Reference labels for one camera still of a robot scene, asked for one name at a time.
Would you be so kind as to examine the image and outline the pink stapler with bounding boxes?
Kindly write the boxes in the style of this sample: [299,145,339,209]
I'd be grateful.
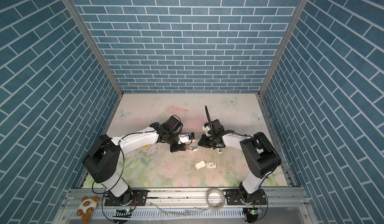
[188,146,199,151]

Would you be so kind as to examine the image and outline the white staple box sleeve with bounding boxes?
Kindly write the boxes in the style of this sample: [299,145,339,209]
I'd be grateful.
[206,162,217,169]

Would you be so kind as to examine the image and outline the white staple box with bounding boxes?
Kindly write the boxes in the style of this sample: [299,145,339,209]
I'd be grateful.
[195,161,207,170]

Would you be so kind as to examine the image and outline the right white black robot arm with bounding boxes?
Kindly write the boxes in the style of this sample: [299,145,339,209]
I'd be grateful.
[198,120,282,203]

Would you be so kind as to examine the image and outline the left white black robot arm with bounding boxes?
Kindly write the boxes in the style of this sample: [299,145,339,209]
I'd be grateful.
[83,116,195,198]

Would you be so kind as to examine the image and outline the clear tape roll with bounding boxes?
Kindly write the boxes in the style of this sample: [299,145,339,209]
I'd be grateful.
[206,188,226,211]

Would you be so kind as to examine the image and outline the plush panda toy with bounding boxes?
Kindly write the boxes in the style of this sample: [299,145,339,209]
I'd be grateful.
[77,196,99,224]

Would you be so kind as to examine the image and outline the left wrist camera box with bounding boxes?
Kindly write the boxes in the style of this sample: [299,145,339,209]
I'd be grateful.
[178,133,195,146]

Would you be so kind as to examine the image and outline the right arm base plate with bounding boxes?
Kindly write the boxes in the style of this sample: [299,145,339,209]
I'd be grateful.
[223,189,268,206]

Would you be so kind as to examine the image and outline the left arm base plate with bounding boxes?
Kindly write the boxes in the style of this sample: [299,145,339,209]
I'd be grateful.
[104,189,149,207]

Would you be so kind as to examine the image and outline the aluminium front rail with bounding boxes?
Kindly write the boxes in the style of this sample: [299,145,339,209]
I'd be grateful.
[62,187,310,209]

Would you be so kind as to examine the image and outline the white slotted cable duct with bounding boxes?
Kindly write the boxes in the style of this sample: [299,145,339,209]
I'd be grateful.
[69,208,245,220]

